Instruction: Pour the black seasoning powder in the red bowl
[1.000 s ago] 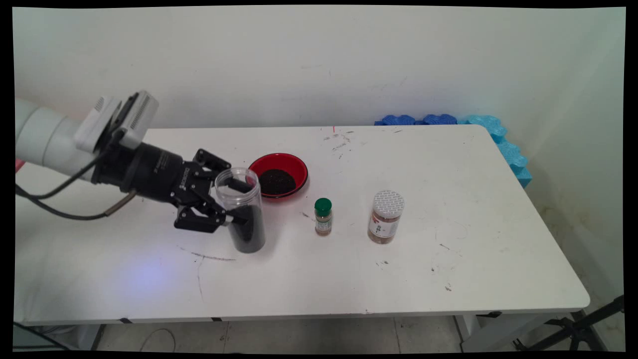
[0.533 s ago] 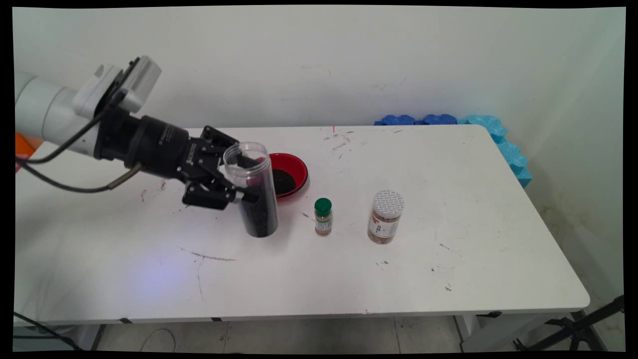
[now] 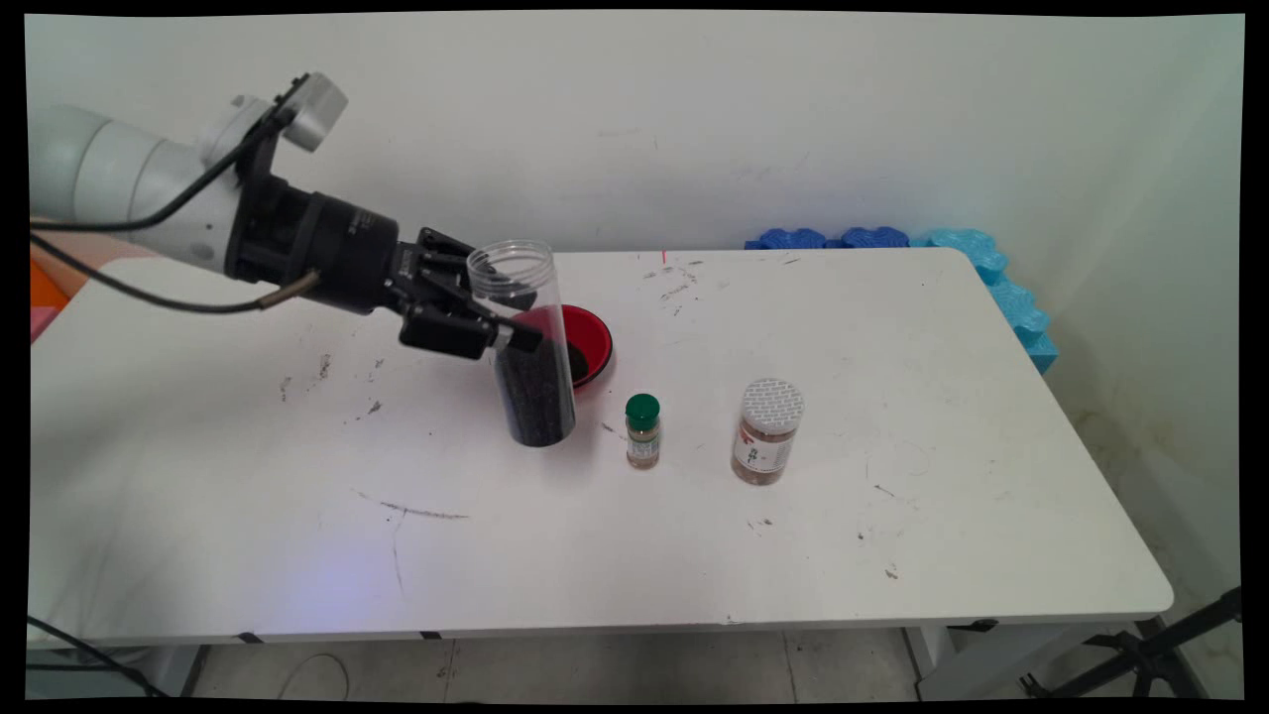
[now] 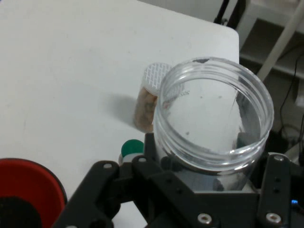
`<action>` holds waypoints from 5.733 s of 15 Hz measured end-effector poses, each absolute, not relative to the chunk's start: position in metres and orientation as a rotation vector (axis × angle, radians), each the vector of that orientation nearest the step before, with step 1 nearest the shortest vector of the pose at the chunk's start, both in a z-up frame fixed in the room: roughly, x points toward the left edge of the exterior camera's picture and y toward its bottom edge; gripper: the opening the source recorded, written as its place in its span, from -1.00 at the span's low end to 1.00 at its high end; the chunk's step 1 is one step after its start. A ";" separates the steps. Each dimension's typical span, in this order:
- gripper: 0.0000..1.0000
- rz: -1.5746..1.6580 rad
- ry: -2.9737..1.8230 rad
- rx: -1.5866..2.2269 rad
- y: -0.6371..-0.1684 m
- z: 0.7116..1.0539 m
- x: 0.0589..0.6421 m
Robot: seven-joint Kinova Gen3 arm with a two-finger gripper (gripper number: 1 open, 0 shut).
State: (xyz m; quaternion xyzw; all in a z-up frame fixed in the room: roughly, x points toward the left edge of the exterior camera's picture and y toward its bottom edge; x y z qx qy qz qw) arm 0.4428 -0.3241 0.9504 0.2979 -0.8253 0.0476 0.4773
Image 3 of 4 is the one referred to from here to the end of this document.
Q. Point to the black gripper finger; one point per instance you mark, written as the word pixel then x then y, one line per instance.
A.
pixel 446 332
pixel 446 253

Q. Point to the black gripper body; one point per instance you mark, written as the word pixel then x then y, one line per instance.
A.
pixel 337 248

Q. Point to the tall clear plastic jar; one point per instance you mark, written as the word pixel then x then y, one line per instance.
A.
pixel 525 273

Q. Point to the black seeds heap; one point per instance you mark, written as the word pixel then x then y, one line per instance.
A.
pixel 579 363
pixel 535 397

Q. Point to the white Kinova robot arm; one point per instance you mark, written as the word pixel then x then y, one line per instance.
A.
pixel 119 174

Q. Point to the red bowl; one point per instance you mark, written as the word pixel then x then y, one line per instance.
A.
pixel 595 342

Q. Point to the green-lid spice bottle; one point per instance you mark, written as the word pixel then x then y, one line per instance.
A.
pixel 642 431

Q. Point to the orange foam mat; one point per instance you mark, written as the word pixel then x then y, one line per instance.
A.
pixel 45 288

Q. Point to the pink foam mat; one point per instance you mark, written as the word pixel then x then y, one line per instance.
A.
pixel 42 322

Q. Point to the white-lid jar of nuts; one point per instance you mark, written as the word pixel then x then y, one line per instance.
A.
pixel 765 446

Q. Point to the dark blue foam piece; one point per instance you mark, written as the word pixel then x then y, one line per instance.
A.
pixel 874 237
pixel 793 239

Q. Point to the light blue foam strip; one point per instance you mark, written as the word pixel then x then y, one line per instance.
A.
pixel 1016 307

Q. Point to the white table leg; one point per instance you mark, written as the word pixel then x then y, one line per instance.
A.
pixel 991 659

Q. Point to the black tripod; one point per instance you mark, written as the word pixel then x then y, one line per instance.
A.
pixel 1150 654

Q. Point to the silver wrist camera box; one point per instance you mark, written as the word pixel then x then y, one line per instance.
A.
pixel 317 111

